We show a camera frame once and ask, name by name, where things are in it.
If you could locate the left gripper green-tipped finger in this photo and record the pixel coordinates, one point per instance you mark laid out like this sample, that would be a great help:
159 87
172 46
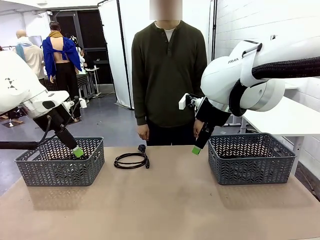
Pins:
66 142
72 141

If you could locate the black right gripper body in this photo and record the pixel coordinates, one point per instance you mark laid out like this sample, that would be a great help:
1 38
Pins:
212 112

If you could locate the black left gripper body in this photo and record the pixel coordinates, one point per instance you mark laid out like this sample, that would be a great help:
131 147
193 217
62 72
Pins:
52 122

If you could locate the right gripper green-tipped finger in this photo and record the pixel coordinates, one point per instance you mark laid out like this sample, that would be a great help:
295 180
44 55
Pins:
197 147
207 135

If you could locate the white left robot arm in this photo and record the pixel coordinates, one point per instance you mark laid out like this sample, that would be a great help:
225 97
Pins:
15 85

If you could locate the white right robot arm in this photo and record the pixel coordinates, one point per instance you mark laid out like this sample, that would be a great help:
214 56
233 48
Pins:
220 80

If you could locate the person's right forearm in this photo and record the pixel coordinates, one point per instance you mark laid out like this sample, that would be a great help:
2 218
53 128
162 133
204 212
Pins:
140 105

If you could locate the person's left hand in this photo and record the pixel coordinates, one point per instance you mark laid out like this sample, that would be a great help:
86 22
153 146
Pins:
197 128

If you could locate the person's right hand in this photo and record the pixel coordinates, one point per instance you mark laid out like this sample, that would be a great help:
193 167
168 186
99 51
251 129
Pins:
143 132

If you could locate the grey plastic lattice basket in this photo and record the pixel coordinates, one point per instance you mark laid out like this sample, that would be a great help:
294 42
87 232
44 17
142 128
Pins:
250 172
62 172

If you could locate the person in dark green sweater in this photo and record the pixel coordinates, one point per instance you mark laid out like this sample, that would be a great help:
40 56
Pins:
167 75

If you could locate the grey metal-legged table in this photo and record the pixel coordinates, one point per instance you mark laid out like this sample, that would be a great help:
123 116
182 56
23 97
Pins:
90 71

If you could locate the mannequin with beige jacket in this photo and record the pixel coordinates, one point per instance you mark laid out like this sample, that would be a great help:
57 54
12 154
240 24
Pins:
32 60

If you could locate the white table with white legs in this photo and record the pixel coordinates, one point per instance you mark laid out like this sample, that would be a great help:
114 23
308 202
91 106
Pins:
282 120

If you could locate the mannequin with blue shirt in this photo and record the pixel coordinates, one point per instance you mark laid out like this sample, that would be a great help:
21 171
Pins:
61 52

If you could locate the dark-haired person in white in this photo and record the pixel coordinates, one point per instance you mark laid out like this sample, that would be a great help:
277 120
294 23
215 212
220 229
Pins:
83 57

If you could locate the white humanoid figure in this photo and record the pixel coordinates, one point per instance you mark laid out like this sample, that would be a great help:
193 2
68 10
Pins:
73 40

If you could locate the white folding screen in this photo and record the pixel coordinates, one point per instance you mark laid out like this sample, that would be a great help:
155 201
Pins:
110 50

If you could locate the dark glazed door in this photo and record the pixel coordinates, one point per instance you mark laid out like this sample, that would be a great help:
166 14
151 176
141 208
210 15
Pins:
92 32

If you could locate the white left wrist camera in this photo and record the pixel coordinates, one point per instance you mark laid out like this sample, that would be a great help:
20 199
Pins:
77 107

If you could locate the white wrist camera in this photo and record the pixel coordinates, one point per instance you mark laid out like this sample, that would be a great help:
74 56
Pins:
182 102
77 107

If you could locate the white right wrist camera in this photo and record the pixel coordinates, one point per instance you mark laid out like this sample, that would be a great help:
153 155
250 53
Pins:
182 102

